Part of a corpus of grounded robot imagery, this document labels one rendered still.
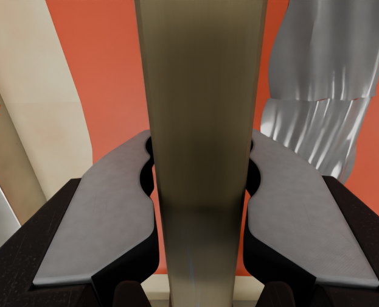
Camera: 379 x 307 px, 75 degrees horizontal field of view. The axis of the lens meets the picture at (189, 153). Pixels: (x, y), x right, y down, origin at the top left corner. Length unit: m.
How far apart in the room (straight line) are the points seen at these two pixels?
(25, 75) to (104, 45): 0.06
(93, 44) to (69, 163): 0.10
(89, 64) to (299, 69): 0.13
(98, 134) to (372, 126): 0.20
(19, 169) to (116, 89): 0.10
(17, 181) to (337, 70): 0.24
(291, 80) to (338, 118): 0.04
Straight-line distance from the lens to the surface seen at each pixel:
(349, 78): 0.19
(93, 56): 0.18
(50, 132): 0.21
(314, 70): 0.18
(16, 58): 0.20
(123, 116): 0.19
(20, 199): 0.23
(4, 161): 0.22
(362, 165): 0.24
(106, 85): 0.18
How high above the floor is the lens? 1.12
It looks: 59 degrees down
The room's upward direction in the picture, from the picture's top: 178 degrees counter-clockwise
